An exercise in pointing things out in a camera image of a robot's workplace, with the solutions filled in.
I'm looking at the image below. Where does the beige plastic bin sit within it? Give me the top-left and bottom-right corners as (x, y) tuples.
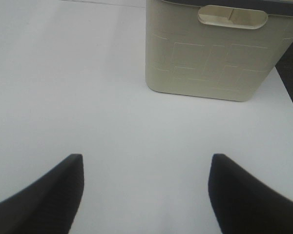
(145, 0), (293, 101)

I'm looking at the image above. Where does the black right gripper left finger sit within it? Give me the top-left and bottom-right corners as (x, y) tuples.
(0, 154), (84, 234)

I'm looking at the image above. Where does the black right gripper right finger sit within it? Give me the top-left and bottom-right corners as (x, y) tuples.
(208, 154), (293, 234)

